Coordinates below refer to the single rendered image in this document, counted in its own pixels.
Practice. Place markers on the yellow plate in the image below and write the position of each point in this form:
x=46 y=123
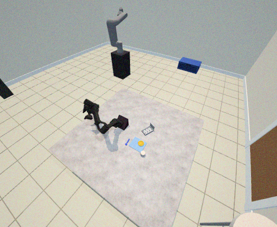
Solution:
x=140 y=143

